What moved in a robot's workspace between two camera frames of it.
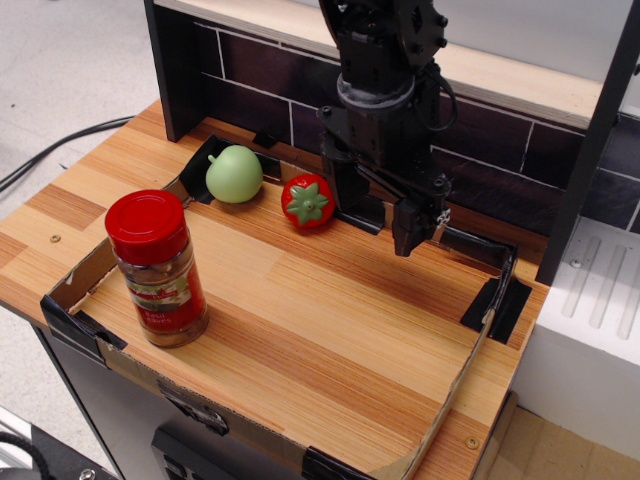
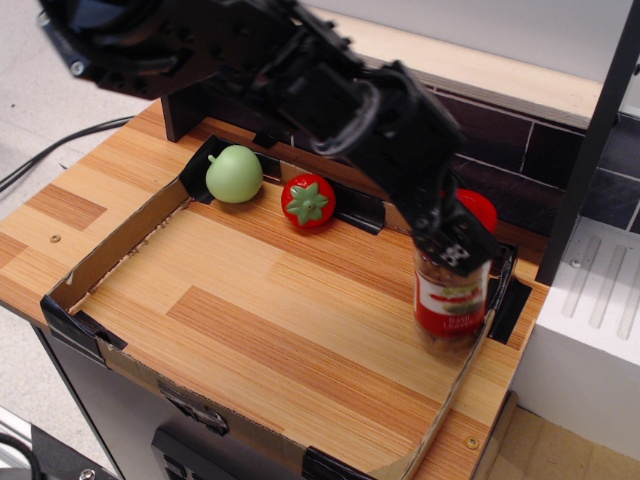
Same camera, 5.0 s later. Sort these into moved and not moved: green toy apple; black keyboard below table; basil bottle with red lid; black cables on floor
Moved: basil bottle with red lid
Not moved: green toy apple; black keyboard below table; black cables on floor
